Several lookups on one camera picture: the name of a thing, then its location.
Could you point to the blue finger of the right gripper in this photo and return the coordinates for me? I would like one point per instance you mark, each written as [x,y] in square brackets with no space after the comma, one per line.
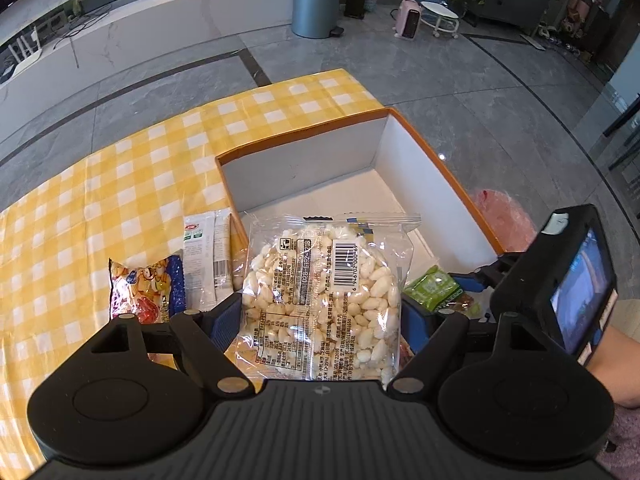
[475,281]

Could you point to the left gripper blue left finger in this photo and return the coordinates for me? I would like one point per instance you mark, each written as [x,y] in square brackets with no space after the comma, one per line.
[225,322]

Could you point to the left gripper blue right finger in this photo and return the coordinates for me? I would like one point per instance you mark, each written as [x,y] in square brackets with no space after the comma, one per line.
[416,324]

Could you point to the green snack packet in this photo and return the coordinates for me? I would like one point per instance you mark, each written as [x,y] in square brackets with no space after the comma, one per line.
[434,290]

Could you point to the blue mixed snack bag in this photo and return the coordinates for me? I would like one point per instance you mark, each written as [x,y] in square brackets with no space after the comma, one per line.
[152,293]

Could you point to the white long snack packet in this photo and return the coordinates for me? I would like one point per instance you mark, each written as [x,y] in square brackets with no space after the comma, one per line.
[207,259]

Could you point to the white peanut bag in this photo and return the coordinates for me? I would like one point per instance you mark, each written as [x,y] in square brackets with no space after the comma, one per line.
[321,298]

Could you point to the person right hand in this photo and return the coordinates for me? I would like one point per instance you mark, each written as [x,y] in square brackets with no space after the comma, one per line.
[615,364]

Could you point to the pink plastic bag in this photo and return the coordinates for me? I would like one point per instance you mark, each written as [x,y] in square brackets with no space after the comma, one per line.
[506,217]

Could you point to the orange cardboard box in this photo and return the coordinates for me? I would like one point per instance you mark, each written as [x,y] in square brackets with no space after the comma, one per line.
[363,166]

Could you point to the yellow checkered tablecloth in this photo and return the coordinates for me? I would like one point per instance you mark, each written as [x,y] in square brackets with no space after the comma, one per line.
[126,203]

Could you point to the pink small heater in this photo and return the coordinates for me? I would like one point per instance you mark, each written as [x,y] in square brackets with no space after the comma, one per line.
[408,19]

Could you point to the white round stool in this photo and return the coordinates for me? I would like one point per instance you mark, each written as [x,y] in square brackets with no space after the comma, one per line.
[440,19]

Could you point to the grey trash can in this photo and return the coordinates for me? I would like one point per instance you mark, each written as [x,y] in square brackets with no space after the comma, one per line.
[316,19]

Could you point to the white tv console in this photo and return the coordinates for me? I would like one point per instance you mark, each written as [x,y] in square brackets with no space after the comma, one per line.
[125,37]

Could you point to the white wifi router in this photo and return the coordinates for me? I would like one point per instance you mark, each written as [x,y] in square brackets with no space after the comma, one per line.
[26,50]

